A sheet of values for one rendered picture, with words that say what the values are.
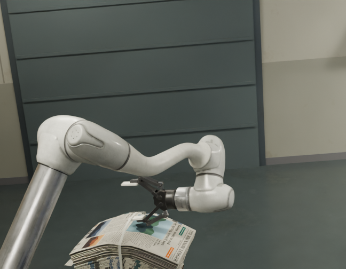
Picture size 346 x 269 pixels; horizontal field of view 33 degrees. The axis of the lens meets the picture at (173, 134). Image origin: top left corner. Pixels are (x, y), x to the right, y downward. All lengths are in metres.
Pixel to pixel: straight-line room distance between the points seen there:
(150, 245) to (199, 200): 0.26
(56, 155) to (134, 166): 0.24
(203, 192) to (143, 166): 0.34
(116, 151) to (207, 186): 0.49
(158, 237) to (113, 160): 0.58
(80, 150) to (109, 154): 0.09
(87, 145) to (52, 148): 0.16
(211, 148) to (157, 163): 0.30
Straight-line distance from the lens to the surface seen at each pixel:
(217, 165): 2.14
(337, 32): 6.16
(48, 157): 1.83
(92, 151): 1.71
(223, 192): 2.09
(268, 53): 6.04
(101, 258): 2.25
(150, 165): 1.88
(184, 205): 2.14
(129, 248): 2.18
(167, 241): 2.24
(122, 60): 5.95
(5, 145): 6.42
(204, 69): 5.95
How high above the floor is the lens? 2.16
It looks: 16 degrees down
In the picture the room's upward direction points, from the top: 5 degrees counter-clockwise
